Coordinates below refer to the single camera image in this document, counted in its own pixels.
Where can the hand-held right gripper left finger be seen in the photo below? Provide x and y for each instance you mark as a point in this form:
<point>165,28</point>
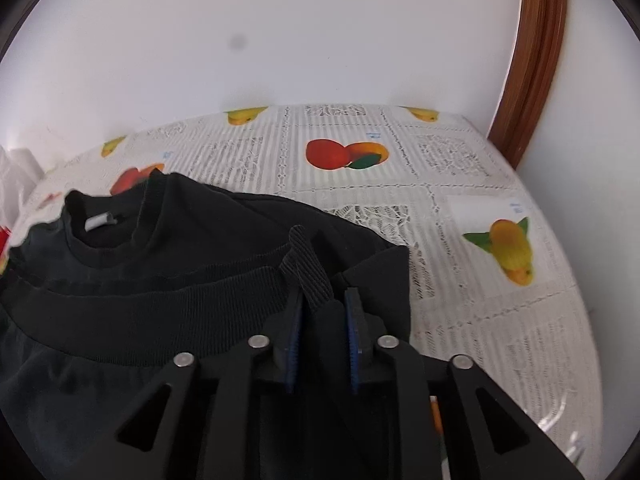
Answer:
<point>292,347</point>

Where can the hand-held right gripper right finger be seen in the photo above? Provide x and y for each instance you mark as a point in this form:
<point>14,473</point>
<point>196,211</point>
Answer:
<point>355,345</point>

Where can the black sweatshirt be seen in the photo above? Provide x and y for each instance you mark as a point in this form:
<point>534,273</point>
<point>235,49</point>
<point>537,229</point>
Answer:
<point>150,300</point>

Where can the fruit print lace tablecloth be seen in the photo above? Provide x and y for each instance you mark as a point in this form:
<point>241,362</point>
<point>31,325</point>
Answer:
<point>465,320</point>

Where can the white plastic shopping bag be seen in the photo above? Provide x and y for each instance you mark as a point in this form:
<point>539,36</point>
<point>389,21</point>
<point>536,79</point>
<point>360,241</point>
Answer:
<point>17,185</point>

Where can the brown wooden door frame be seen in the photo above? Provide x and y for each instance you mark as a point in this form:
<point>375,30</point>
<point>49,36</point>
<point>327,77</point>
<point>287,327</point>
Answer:
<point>537,60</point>

